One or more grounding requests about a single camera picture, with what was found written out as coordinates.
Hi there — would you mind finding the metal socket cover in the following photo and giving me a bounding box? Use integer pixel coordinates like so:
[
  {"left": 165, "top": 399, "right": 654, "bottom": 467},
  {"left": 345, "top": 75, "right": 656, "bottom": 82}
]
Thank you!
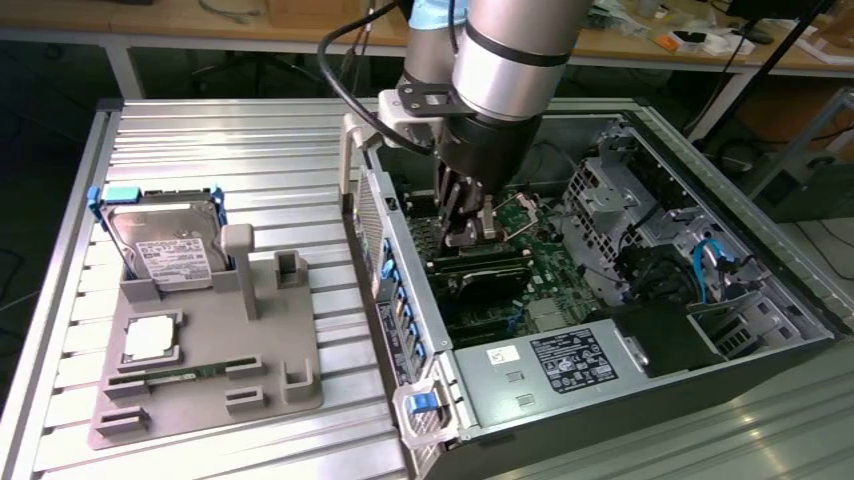
[{"left": 497, "top": 192, "right": 544, "bottom": 241}]

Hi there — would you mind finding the black expansion slot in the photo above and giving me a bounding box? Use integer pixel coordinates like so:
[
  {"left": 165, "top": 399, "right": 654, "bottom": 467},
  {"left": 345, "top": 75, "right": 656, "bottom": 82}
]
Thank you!
[{"left": 446, "top": 317, "right": 516, "bottom": 341}]

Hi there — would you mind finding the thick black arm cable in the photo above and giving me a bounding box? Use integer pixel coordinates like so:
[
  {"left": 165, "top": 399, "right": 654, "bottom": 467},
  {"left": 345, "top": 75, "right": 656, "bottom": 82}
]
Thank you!
[{"left": 317, "top": 0, "right": 435, "bottom": 156}]

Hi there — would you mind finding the green motherboard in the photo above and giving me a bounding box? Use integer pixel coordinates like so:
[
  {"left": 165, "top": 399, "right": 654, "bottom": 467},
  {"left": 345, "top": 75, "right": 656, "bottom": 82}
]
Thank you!
[{"left": 399, "top": 192, "right": 602, "bottom": 346}]

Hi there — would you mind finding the black equipment box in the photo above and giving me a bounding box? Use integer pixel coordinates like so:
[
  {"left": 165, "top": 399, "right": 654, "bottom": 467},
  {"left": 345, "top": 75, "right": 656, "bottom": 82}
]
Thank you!
[{"left": 760, "top": 157, "right": 854, "bottom": 224}]

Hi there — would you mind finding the white flat board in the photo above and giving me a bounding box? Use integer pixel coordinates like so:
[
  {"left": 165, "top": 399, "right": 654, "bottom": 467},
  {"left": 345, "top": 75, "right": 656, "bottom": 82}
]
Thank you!
[{"left": 793, "top": 34, "right": 854, "bottom": 64}]

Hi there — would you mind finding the silver metal disk bay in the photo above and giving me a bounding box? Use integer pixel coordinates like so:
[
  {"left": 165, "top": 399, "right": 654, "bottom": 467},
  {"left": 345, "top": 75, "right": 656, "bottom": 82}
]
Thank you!
[{"left": 560, "top": 154, "right": 709, "bottom": 301}]

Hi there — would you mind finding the grey plastic parts rack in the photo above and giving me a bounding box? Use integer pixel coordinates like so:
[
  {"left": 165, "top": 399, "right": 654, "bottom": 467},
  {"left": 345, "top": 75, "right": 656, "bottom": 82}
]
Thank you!
[{"left": 89, "top": 223, "right": 327, "bottom": 451}]

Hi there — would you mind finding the green RAM stick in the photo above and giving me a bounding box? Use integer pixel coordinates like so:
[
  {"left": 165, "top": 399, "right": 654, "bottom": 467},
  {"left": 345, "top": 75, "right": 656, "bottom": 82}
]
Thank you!
[{"left": 143, "top": 357, "right": 259, "bottom": 384}]

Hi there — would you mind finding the black monitor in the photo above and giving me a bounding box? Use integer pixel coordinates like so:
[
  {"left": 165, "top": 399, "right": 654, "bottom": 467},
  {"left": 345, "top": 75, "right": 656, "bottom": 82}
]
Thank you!
[{"left": 724, "top": 0, "right": 836, "bottom": 19}]

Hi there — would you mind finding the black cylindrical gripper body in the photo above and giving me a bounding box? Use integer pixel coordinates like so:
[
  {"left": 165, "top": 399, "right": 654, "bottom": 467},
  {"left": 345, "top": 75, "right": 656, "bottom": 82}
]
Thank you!
[{"left": 433, "top": 117, "right": 544, "bottom": 194}]

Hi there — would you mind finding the open black PC case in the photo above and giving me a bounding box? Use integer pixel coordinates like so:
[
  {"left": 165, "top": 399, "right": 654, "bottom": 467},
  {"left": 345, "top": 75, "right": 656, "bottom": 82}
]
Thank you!
[{"left": 337, "top": 97, "right": 854, "bottom": 480}]

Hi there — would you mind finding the grey power supply unit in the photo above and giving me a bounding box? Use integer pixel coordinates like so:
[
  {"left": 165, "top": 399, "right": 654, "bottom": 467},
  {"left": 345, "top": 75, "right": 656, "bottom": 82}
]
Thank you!
[{"left": 453, "top": 319, "right": 653, "bottom": 426}]

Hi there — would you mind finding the silver CPU chip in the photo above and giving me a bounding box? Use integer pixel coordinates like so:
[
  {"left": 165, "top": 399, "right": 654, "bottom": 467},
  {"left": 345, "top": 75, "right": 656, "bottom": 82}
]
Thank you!
[{"left": 123, "top": 317, "right": 182, "bottom": 359}]

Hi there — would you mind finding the hard disk in blue caddy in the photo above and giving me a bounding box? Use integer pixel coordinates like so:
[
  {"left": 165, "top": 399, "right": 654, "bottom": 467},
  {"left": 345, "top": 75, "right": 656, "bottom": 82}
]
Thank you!
[{"left": 86, "top": 185, "right": 233, "bottom": 294}]

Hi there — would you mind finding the white foam tray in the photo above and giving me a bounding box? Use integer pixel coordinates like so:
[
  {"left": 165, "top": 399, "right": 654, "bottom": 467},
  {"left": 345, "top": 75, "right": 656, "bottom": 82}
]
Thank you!
[{"left": 670, "top": 27, "right": 757, "bottom": 57}]

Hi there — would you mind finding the black slanted pole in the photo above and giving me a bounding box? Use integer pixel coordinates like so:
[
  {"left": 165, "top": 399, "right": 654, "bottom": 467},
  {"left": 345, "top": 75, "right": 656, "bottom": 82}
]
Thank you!
[{"left": 689, "top": 0, "right": 837, "bottom": 140}]

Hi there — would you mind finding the silver chipset heatsink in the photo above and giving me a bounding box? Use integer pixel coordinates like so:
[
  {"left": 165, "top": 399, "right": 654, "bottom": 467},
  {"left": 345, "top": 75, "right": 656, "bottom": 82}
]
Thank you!
[{"left": 526, "top": 299, "right": 566, "bottom": 331}]

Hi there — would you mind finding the blue wire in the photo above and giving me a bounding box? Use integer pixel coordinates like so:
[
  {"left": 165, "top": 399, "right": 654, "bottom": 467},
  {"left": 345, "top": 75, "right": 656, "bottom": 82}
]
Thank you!
[{"left": 690, "top": 238, "right": 736, "bottom": 304}]

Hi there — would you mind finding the thin dangling black cable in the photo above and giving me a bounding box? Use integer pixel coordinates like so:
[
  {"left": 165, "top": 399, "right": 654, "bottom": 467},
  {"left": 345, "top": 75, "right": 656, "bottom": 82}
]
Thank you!
[{"left": 345, "top": 0, "right": 379, "bottom": 99}]

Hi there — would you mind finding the black chair base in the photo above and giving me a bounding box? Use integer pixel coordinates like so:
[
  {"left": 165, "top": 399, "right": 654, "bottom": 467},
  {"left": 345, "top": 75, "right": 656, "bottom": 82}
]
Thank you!
[{"left": 193, "top": 49, "right": 329, "bottom": 99}]

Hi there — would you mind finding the aluminium profile frame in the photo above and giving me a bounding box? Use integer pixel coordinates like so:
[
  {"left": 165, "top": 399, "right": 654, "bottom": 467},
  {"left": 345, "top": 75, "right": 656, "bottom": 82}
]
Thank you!
[{"left": 746, "top": 87, "right": 854, "bottom": 201}]

